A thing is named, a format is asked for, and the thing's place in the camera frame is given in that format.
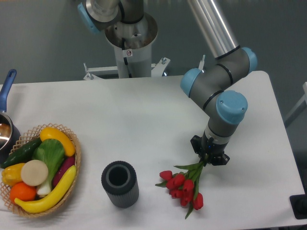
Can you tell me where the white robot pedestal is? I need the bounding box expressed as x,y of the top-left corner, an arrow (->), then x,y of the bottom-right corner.
84,13 -> 171,80

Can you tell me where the green bok choy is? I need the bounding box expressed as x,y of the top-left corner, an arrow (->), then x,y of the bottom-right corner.
32,139 -> 65,197

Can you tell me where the red tulip bouquet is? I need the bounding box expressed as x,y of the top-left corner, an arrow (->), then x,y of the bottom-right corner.
155,154 -> 209,219

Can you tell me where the woven wicker basket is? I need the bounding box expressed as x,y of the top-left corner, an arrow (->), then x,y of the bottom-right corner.
0,123 -> 81,218

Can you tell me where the green cucumber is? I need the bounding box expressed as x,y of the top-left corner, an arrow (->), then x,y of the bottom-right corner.
0,138 -> 42,169

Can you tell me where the dark grey ribbed vase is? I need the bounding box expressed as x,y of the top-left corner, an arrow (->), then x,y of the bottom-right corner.
101,161 -> 139,208

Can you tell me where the black device at edge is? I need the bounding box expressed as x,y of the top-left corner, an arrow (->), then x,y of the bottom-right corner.
289,194 -> 307,219

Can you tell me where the purple eggplant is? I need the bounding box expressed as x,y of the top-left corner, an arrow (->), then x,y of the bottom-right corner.
52,156 -> 75,188

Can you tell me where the yellow squash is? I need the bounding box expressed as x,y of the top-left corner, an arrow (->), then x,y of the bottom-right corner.
39,127 -> 76,157

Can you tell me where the white frame at right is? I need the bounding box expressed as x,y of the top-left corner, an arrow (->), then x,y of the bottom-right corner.
284,82 -> 307,128

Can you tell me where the yellow banana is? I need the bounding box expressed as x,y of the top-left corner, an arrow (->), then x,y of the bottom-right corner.
14,165 -> 77,213

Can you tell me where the beige round disc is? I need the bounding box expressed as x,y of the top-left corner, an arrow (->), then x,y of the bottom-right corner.
21,160 -> 48,186

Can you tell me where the blue handled saucepan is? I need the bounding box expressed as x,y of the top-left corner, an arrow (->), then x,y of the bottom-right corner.
0,69 -> 20,163

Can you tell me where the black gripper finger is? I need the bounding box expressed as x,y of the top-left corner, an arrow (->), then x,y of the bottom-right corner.
208,152 -> 230,166
190,135 -> 204,158

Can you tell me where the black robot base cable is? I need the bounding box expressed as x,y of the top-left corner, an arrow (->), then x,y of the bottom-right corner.
121,37 -> 132,79

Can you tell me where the orange fruit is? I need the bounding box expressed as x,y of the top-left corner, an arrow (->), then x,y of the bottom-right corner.
10,182 -> 36,204

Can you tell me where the yellow bell pepper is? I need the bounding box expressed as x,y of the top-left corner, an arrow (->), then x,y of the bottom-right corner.
1,163 -> 25,186

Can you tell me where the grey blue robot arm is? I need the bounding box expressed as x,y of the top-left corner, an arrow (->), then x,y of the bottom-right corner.
77,0 -> 258,166

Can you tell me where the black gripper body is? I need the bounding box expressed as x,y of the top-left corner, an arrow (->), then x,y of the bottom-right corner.
200,133 -> 228,159

